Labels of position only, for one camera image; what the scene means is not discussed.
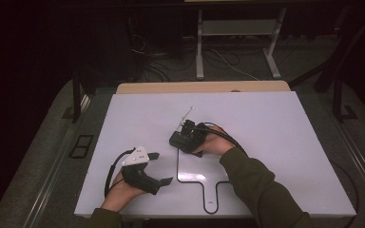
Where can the large black metal stand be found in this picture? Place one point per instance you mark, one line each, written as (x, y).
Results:
(339, 79)

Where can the white metal stand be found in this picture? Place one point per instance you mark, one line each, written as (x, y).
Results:
(240, 28)

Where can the slim black metal stand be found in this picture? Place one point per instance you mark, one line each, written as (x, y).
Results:
(76, 95)

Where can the black floor outlet frame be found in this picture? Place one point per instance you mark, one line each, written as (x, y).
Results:
(80, 146)

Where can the person's left hand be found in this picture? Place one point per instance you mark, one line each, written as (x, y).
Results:
(119, 194)

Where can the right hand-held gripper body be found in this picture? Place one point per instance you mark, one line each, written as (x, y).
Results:
(196, 134)

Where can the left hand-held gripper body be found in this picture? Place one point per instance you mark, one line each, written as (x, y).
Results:
(138, 177)

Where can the person's right hand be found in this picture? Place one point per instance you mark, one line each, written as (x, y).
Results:
(217, 144)

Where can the light wooden table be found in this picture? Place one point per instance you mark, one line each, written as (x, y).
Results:
(202, 87)

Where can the small paddle-shaped whiteboard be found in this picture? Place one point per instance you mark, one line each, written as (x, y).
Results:
(199, 171)

